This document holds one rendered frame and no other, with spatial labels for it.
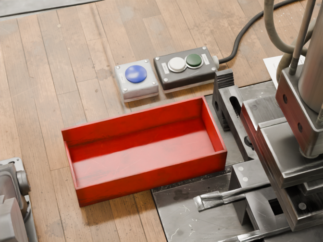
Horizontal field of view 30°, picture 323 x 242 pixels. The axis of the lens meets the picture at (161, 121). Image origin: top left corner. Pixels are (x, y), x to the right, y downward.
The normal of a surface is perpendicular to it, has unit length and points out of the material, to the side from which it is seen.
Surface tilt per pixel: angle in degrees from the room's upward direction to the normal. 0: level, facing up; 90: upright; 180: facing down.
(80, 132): 90
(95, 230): 0
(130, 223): 0
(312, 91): 90
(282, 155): 0
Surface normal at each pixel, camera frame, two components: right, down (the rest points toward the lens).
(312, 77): -0.90, 0.36
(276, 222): 0.00, -0.58
